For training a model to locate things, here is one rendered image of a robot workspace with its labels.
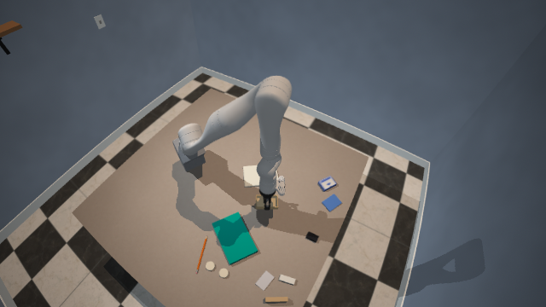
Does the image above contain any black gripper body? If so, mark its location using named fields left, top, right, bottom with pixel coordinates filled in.
left=259, top=190, right=276, bottom=201

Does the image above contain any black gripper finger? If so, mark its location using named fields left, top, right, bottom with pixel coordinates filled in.
left=264, top=197, right=271, bottom=210

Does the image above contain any light brown wooden plank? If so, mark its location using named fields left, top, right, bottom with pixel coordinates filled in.
left=265, top=297, right=288, bottom=302

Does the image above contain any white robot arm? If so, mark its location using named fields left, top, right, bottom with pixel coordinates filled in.
left=178, top=76, right=292, bottom=196

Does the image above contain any grey flat rectangular card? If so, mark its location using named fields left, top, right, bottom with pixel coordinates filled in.
left=255, top=271, right=275, bottom=291

